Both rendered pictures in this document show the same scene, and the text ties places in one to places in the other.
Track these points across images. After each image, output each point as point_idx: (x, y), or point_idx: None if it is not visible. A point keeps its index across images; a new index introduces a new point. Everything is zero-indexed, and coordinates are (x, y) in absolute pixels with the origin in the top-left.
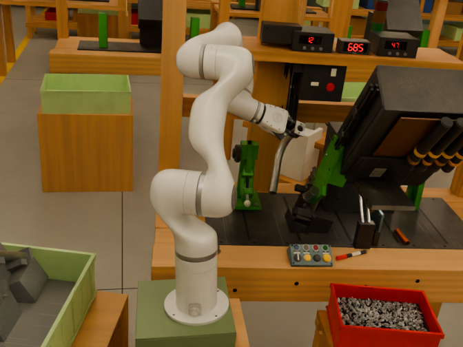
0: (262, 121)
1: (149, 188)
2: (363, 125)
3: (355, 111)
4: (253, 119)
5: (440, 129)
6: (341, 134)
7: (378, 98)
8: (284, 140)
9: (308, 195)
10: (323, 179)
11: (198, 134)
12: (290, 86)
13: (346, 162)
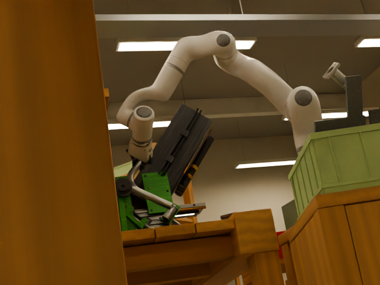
0: (151, 142)
1: (309, 93)
2: (189, 142)
3: (188, 130)
4: (151, 138)
5: (211, 142)
6: (172, 156)
7: (201, 117)
8: (132, 176)
9: (172, 211)
10: (167, 200)
11: (278, 75)
12: None
13: (173, 182)
